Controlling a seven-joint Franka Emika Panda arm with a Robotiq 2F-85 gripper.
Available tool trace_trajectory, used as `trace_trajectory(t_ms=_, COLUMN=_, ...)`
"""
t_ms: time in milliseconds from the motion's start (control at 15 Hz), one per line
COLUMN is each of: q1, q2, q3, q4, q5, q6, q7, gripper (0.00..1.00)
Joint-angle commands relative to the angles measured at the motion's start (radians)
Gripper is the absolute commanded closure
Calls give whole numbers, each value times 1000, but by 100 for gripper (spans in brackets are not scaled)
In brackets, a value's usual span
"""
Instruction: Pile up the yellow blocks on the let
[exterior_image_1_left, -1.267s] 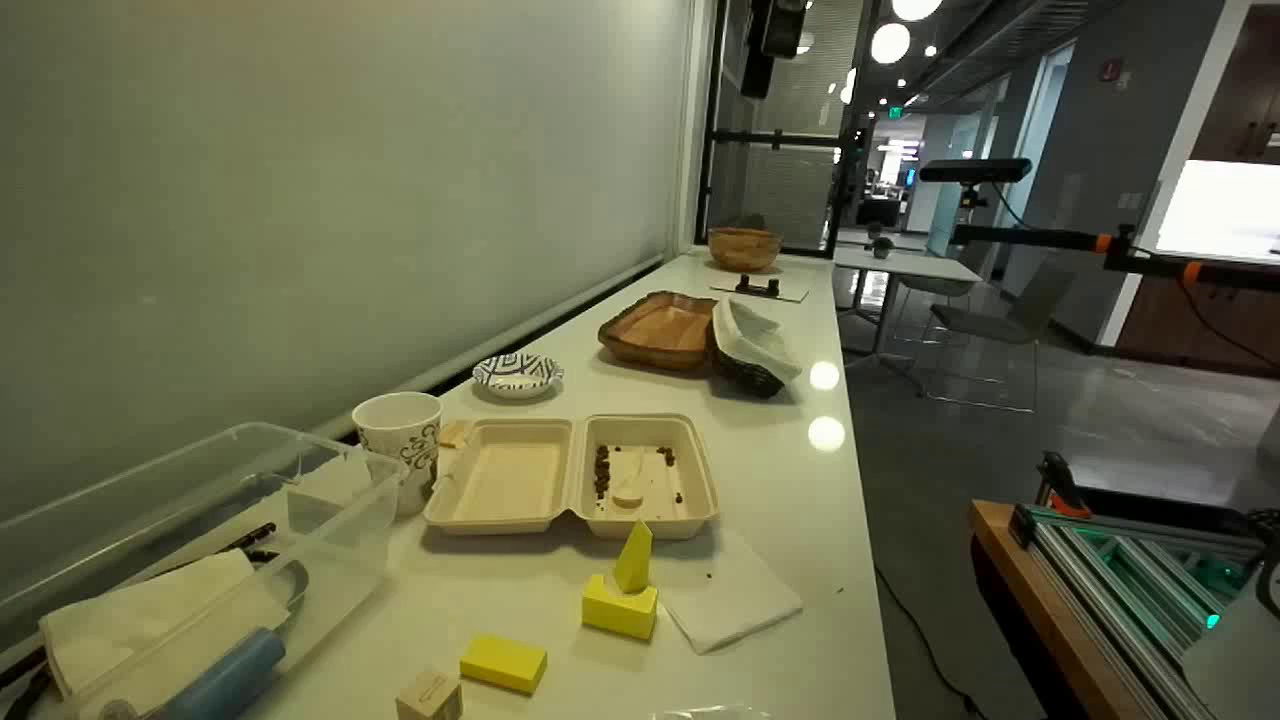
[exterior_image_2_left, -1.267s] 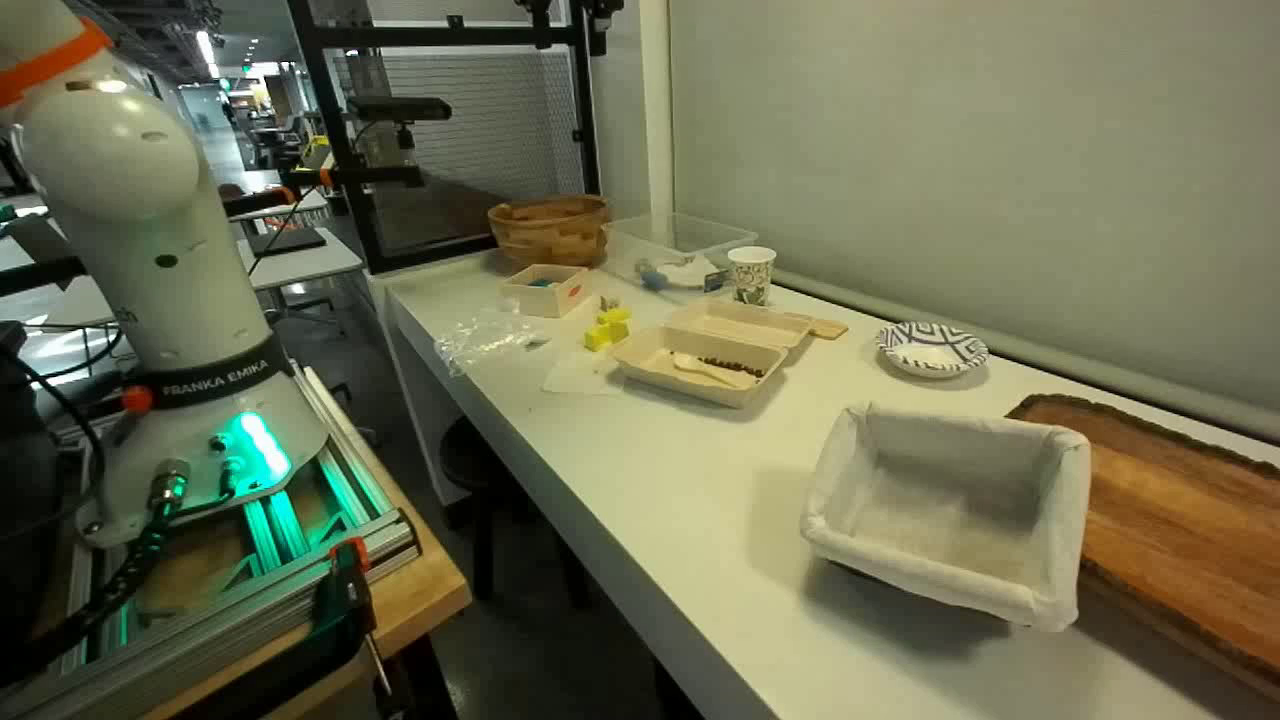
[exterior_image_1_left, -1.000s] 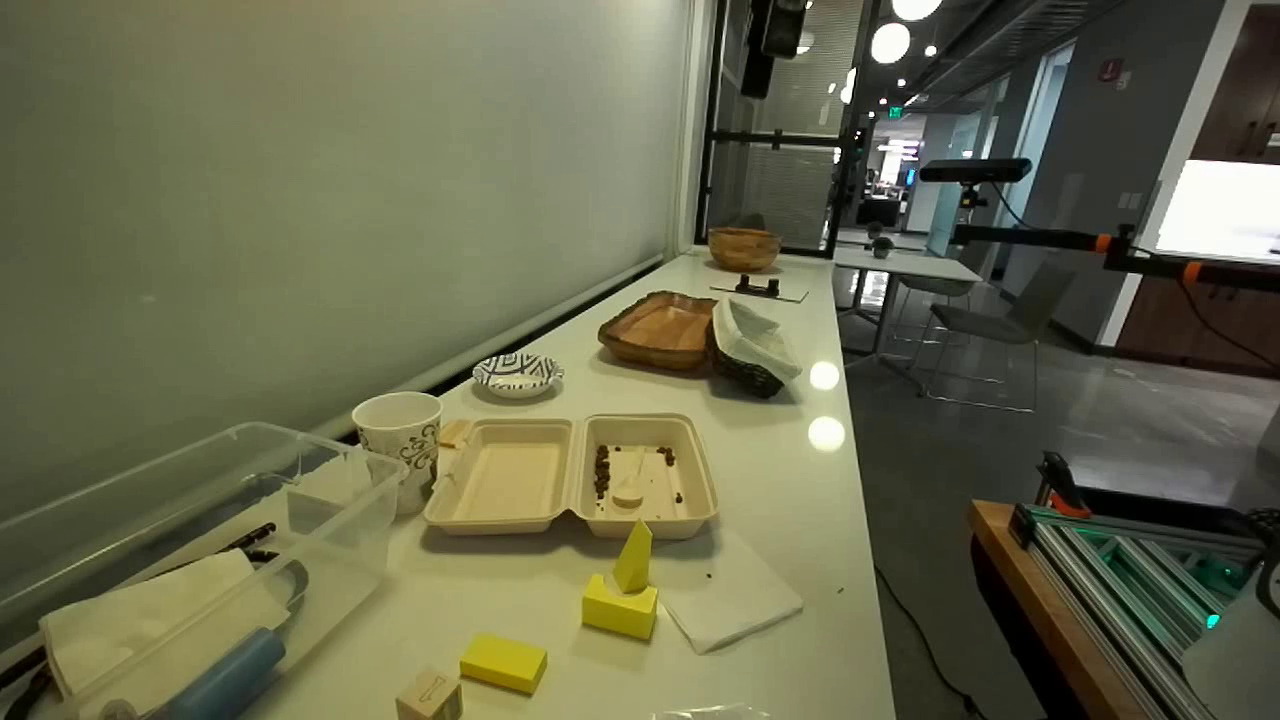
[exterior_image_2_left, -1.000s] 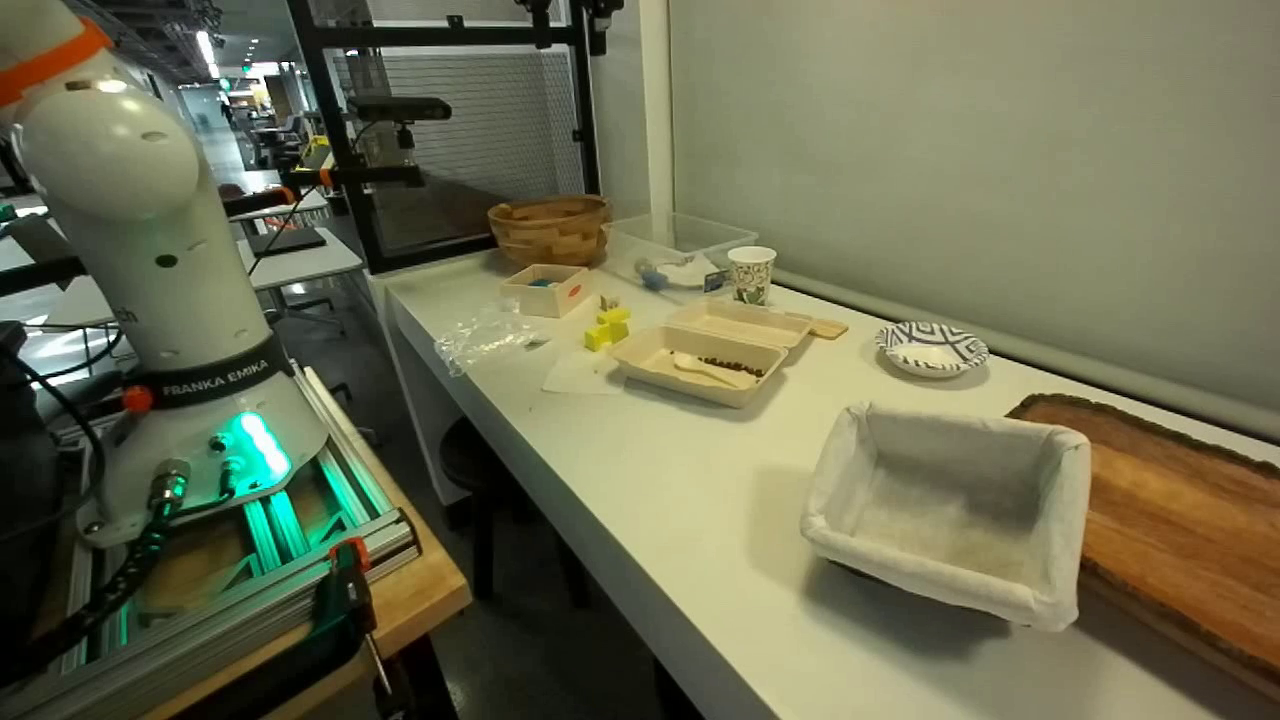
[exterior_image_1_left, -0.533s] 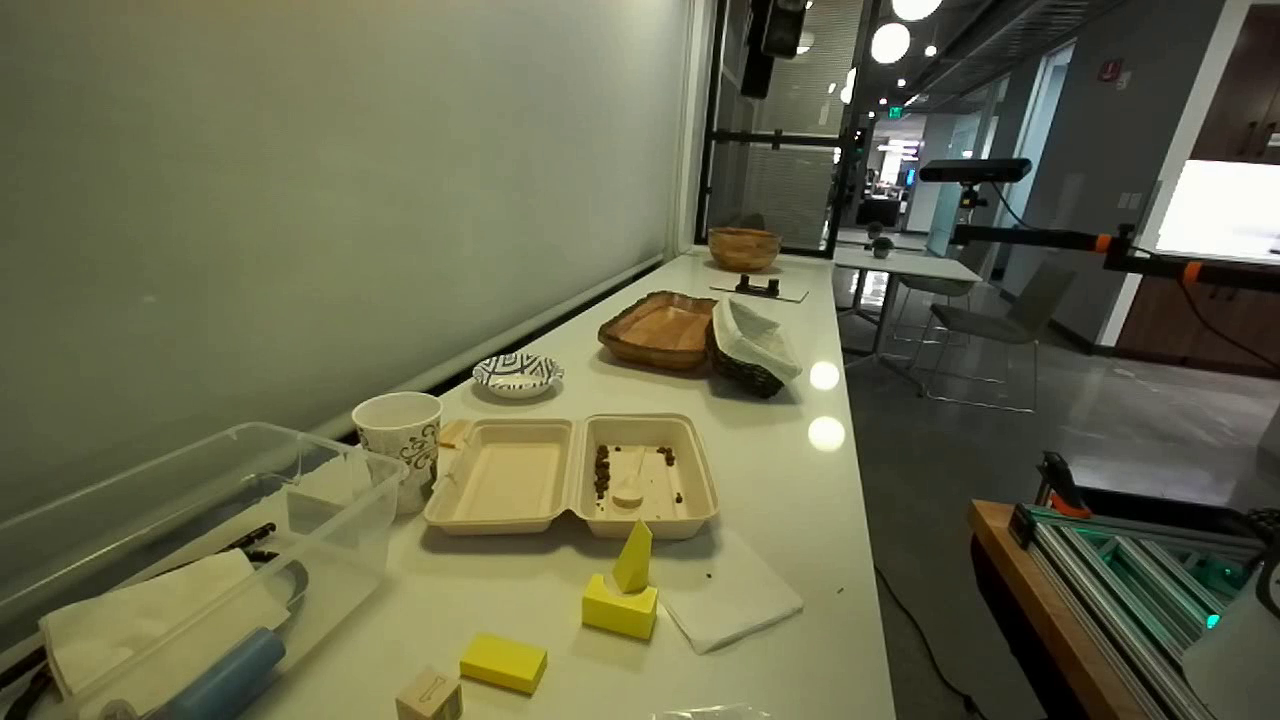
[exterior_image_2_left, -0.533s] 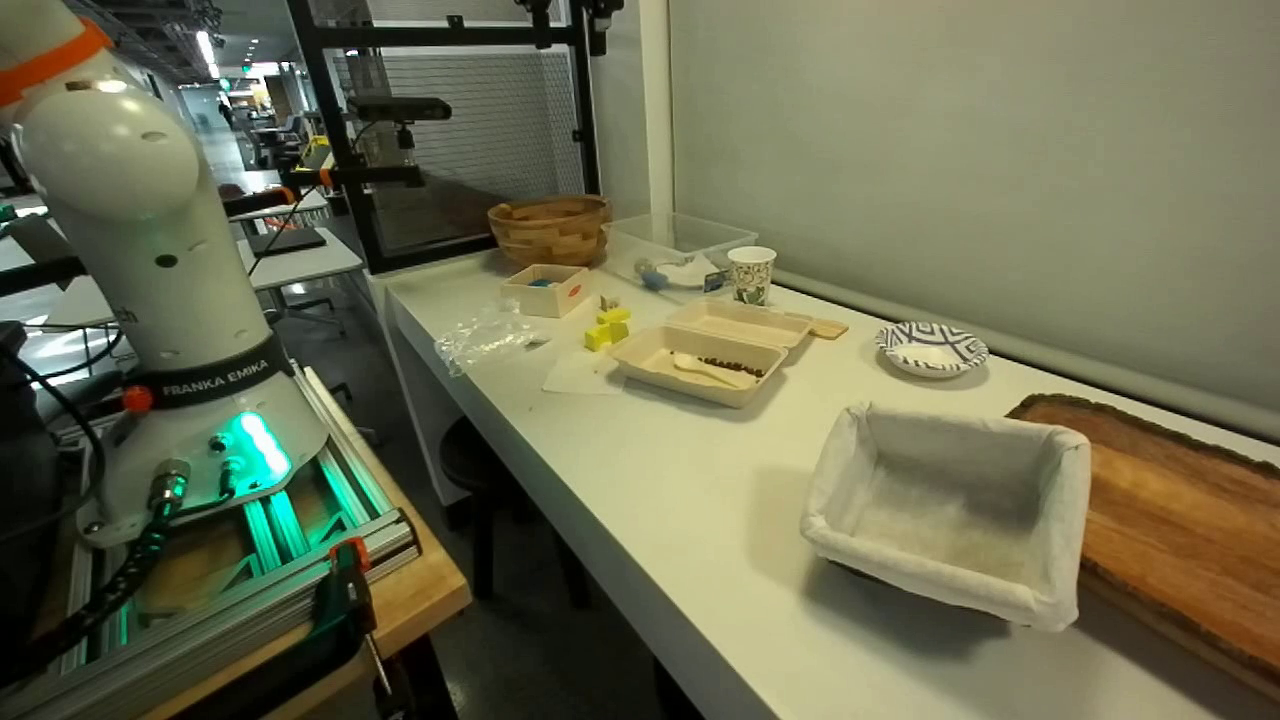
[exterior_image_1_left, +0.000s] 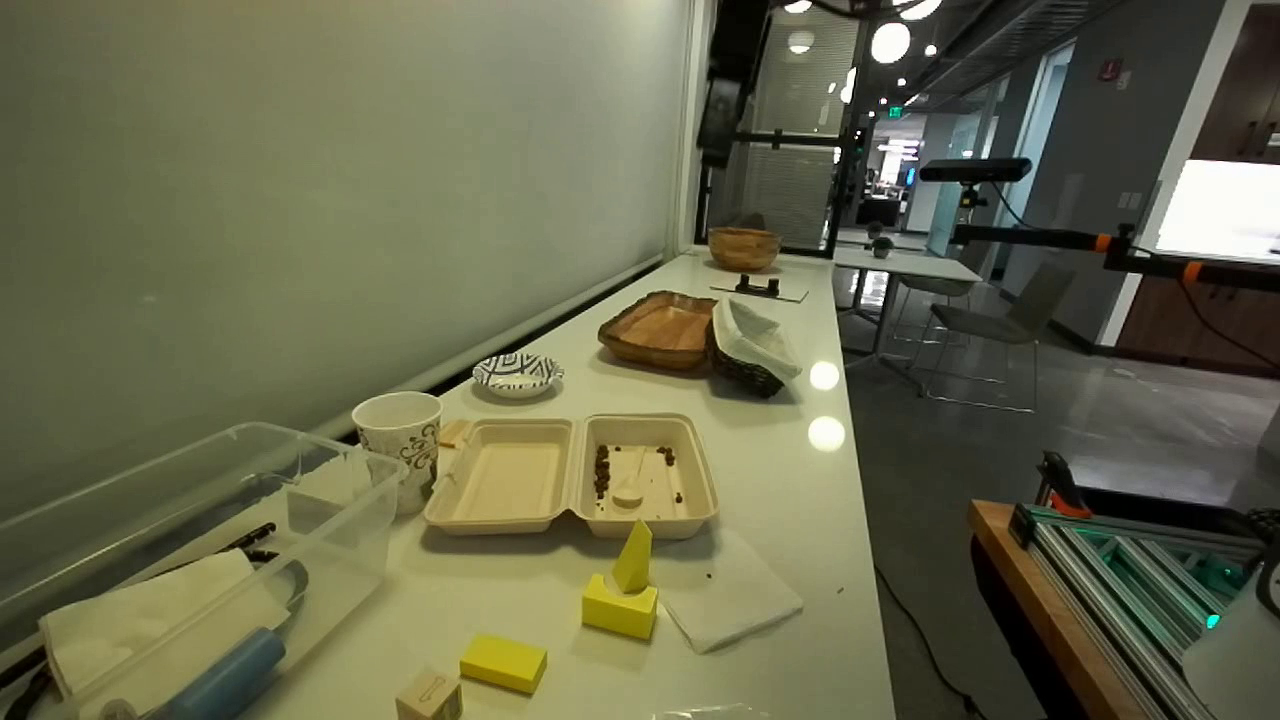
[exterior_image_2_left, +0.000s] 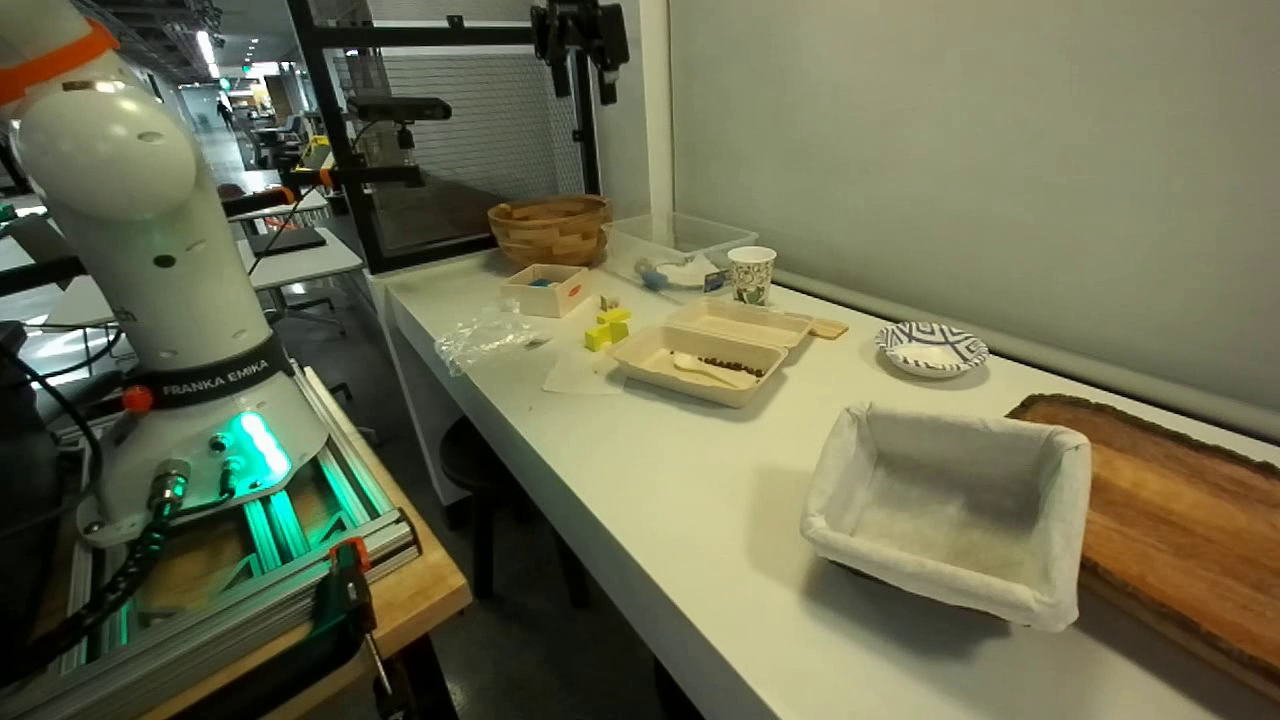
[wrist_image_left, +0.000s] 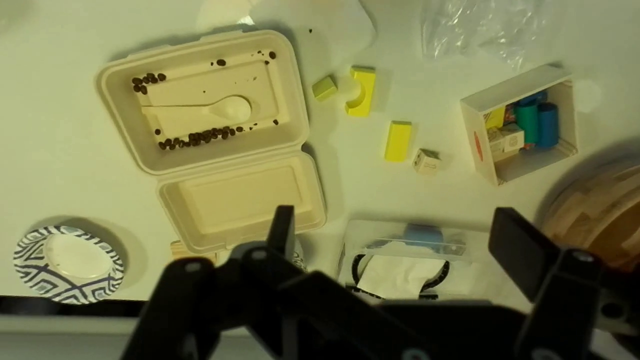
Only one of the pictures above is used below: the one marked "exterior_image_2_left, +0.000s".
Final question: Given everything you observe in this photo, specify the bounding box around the brown wooden board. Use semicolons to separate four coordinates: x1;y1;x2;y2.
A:
1010;394;1280;699

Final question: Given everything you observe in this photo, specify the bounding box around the patterned paper cup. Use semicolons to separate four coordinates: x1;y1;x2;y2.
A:
725;243;782;309

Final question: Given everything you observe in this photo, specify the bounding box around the black camera on stand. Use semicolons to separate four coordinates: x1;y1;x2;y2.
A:
527;0;633;200

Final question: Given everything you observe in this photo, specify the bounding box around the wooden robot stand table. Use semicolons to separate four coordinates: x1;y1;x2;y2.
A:
131;435;477;720

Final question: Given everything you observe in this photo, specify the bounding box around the black metal shelf frame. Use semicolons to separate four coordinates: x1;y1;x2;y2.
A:
283;0;542;278

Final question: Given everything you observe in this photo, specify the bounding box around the brown wicker basket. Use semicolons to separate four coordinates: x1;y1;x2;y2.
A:
484;191;617;273

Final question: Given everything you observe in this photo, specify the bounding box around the black corrugated cable conduit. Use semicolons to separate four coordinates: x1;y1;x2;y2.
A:
0;455;193;687

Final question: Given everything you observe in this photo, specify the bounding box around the clear plastic bin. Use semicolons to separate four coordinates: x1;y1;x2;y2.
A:
603;208;766;295

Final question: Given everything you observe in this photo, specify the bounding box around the white cloth lined basket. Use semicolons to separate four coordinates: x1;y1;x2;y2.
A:
800;402;1096;636

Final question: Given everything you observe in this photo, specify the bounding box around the blue white patterned bowl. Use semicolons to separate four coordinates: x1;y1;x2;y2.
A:
876;317;991;383

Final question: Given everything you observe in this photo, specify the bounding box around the beige clamshell food container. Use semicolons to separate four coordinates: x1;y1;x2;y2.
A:
611;295;851;408

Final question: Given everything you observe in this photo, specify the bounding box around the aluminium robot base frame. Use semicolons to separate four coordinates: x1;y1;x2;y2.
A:
0;365;425;720

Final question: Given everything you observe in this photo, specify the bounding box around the green orange clamp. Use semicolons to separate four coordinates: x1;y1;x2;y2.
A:
309;538;406;714

